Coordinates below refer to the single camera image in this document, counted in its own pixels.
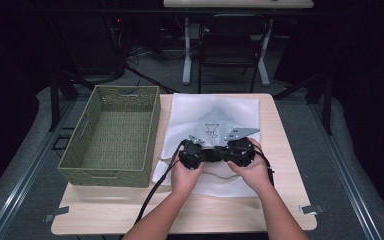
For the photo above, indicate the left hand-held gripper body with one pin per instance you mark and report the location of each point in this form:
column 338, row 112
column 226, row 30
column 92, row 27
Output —
column 193, row 155

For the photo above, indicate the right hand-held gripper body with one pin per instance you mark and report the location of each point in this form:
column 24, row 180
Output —
column 241, row 151

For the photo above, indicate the white cloth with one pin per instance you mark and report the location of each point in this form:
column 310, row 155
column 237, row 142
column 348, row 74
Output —
column 186, row 113

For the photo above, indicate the green woven basket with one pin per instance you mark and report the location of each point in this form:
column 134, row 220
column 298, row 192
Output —
column 120, row 136

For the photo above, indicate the person's left hand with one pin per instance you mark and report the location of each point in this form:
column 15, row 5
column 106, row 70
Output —
column 185, row 180

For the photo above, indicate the person's right hand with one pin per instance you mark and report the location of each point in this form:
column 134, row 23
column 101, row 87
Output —
column 256, row 173

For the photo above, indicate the grey metal table clip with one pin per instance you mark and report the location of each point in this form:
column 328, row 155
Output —
column 56, row 213
column 310, row 209

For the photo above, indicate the black metal stand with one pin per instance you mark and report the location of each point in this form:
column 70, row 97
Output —
column 328, row 106
column 55, row 100

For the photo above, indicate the black chair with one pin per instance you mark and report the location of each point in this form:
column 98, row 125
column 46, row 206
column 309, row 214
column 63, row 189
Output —
column 228, row 46

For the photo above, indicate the background table with white legs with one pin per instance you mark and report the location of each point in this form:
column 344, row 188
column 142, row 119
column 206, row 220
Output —
column 236, row 3

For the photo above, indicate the dark equipment cabinet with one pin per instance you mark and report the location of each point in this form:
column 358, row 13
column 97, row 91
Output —
column 90, row 43

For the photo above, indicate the grey floor rail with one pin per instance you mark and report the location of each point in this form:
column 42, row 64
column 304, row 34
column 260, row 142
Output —
column 20, row 186
column 346, row 186

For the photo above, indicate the black floor bracket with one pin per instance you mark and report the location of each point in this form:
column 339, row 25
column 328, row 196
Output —
column 60, row 138

